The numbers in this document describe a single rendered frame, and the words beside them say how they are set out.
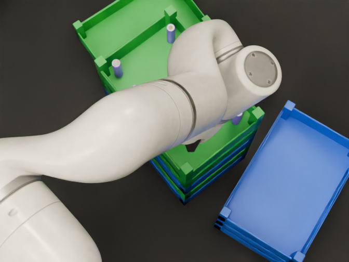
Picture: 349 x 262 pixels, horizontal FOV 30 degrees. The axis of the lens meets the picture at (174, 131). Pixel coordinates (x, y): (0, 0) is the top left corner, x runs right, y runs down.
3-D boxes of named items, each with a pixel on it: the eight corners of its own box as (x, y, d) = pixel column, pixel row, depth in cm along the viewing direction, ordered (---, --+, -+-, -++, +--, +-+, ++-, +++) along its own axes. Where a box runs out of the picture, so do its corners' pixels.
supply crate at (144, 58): (97, 74, 139) (93, 60, 131) (172, 20, 142) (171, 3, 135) (185, 183, 133) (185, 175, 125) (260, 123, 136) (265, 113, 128)
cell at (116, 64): (117, 57, 133) (119, 68, 139) (109, 62, 132) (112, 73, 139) (122, 63, 132) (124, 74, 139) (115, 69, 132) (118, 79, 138)
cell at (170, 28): (164, 39, 141) (164, 26, 134) (171, 34, 141) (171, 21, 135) (170, 44, 140) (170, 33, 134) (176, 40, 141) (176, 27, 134)
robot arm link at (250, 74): (188, 80, 110) (215, 128, 110) (225, 49, 99) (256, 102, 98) (224, 63, 114) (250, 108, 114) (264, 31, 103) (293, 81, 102)
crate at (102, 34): (118, 93, 172) (115, 83, 164) (76, 35, 176) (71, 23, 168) (210, 33, 176) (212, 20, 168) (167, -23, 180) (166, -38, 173)
